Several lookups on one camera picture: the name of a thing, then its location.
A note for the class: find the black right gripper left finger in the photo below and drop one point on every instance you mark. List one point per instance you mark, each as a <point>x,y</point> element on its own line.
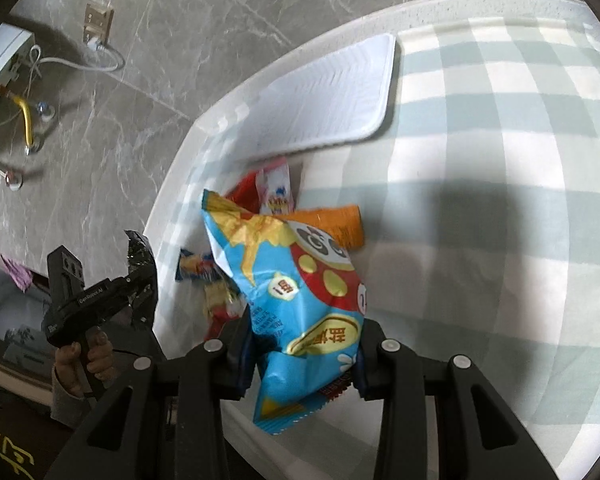
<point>161,420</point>

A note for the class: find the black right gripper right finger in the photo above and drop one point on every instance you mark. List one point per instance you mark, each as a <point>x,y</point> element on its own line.
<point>441,417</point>

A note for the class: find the black snack bag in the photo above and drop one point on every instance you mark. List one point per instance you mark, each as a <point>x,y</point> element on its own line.
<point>144,280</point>

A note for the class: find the blue yellow snack packet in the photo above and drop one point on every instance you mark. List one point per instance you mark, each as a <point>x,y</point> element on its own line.
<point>194,267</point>

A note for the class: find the blue panda snack bag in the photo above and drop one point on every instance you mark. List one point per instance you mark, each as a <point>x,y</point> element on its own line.
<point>306,303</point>

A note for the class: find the orange snack bar wrapper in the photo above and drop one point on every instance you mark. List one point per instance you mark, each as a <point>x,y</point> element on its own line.
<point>344,224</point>

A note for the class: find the red Mylikes candy bag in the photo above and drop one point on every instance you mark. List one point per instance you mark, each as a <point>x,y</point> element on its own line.
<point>245,193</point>

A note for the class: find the person's left hand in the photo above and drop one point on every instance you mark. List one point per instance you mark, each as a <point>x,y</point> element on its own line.
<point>75,365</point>

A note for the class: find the white red striped snack bag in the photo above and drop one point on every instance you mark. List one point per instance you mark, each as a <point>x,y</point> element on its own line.
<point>222,304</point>

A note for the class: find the checkered green white tablecloth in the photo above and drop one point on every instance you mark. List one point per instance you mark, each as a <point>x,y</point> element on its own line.
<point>480,197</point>

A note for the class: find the white red snack packet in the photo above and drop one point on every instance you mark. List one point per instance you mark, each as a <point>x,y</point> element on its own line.
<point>273,184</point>

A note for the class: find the white appliance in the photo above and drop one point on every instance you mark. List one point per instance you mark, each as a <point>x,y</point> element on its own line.
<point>15,44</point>

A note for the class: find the brass floor socket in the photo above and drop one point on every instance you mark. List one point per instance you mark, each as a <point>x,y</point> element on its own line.
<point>97,23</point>

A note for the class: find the white plastic tray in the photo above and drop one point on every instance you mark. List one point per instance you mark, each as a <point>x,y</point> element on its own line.
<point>339,98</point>

